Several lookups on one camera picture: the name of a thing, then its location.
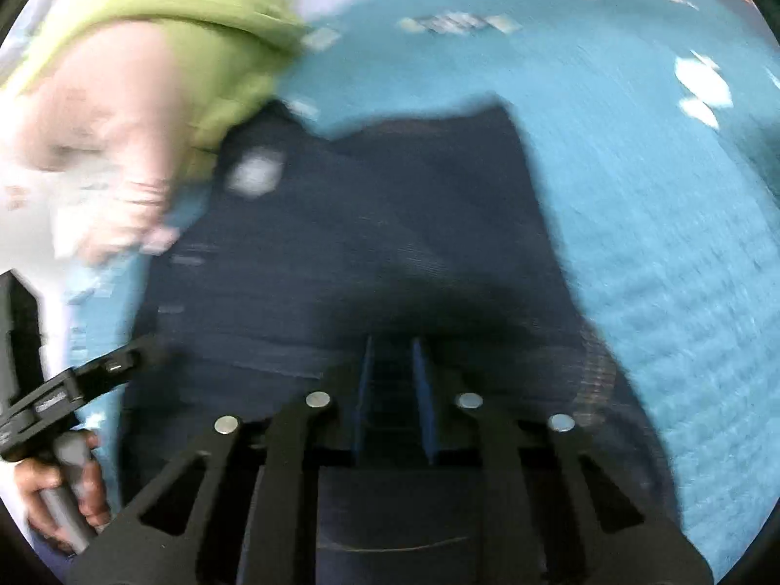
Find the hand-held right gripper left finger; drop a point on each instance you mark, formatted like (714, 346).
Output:
(364, 405)

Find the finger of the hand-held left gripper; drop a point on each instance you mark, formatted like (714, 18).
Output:
(113, 368)

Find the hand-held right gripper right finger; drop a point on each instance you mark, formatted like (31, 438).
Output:
(425, 405)

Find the navy blue garment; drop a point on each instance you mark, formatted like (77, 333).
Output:
(396, 225)

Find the person's left hand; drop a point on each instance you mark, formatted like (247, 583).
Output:
(91, 487)

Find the pink quilt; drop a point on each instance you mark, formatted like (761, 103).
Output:
(103, 122)

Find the teal printed bed mat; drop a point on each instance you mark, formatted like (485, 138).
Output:
(609, 195)

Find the green quilt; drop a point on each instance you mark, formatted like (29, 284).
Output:
(219, 24)

